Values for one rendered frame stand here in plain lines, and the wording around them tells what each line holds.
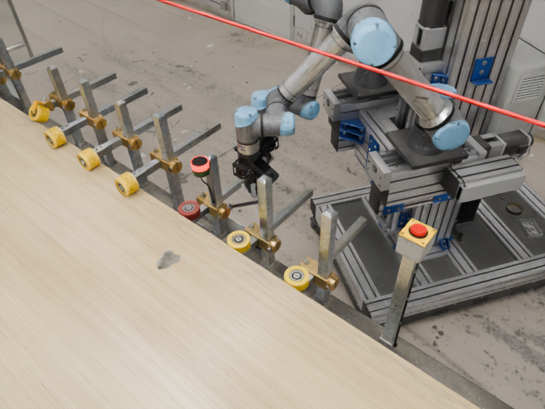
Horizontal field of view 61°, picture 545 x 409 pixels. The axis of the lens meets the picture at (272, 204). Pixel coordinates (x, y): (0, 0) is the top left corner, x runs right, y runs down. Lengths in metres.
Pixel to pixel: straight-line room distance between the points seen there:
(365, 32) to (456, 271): 1.51
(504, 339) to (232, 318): 1.59
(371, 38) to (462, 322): 1.67
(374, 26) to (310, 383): 0.95
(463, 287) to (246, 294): 1.31
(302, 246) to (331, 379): 1.55
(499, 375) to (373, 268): 0.74
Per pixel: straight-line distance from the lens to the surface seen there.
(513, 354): 2.59
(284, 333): 1.36
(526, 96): 2.11
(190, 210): 1.71
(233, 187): 1.85
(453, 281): 2.46
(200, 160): 1.59
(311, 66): 1.53
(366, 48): 1.34
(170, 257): 1.55
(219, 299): 1.44
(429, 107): 1.51
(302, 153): 3.42
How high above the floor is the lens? 2.07
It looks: 43 degrees down
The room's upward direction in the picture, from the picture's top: 2 degrees counter-clockwise
